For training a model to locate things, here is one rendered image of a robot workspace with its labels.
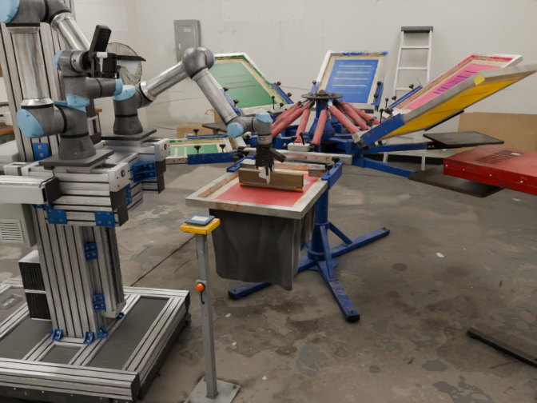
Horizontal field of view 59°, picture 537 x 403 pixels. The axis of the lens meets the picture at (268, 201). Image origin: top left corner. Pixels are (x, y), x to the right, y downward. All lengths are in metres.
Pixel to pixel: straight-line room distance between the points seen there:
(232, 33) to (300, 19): 1.04
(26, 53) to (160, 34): 5.92
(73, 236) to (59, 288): 0.33
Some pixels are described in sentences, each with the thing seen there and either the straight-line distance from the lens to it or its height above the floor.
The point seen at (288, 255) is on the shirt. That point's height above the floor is 0.72.
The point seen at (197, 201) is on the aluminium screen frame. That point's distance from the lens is 2.31.
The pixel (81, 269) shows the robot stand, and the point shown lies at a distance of 2.58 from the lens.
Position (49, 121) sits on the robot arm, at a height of 1.43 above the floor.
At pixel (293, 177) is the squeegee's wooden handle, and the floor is 1.03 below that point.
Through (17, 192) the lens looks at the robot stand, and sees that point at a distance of 2.18.
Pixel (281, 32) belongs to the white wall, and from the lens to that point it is 7.01.
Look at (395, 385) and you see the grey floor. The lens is 2.74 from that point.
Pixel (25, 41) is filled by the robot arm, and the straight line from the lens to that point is 2.04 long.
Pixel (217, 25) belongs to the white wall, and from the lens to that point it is 7.39.
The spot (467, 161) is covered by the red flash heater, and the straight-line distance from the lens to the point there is 2.61.
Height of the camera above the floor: 1.74
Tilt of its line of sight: 20 degrees down
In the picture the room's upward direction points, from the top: 1 degrees counter-clockwise
